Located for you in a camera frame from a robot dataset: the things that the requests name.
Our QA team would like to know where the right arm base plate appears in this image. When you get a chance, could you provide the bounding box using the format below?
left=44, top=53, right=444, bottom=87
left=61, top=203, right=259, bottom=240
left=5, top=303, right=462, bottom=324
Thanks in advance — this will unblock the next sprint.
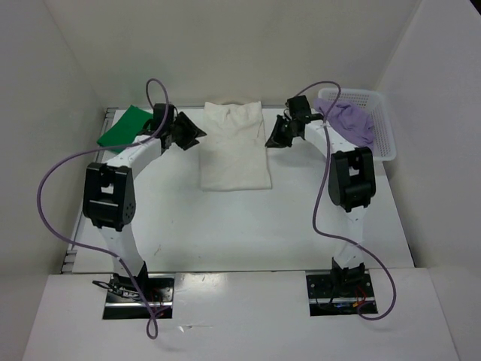
left=305, top=271, right=378, bottom=317

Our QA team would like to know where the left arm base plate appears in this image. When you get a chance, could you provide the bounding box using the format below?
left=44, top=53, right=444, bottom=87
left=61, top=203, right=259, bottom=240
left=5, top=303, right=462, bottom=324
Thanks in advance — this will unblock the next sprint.
left=93, top=274, right=174, bottom=320

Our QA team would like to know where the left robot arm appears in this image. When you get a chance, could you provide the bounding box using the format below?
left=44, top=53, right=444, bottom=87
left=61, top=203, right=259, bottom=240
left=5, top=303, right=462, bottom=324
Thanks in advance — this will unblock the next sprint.
left=83, top=103, right=207, bottom=301

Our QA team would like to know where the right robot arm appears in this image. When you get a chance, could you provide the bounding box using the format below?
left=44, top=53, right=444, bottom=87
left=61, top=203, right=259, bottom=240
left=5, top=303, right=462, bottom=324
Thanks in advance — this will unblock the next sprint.
left=265, top=95, right=376, bottom=297

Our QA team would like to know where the purple t-shirt in basket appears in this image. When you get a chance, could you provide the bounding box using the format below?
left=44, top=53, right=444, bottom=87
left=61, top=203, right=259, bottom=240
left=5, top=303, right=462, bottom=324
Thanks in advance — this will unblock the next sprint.
left=327, top=100, right=375, bottom=150

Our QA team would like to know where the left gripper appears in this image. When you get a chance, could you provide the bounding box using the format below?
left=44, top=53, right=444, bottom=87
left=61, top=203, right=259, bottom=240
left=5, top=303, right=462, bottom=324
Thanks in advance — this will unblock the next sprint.
left=168, top=111, right=207, bottom=151

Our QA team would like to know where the white plastic laundry basket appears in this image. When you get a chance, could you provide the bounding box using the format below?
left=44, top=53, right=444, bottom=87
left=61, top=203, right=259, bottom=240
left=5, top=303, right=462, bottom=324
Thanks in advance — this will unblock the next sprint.
left=305, top=88, right=397, bottom=162

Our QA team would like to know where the white t-shirt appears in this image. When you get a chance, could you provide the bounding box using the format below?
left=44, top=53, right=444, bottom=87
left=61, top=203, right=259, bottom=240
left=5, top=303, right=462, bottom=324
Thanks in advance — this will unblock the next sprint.
left=199, top=102, right=272, bottom=192

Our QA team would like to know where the green t-shirt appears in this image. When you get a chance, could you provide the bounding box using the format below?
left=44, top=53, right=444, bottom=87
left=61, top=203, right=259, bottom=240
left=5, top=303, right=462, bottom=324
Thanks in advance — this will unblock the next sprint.
left=97, top=105, right=152, bottom=148

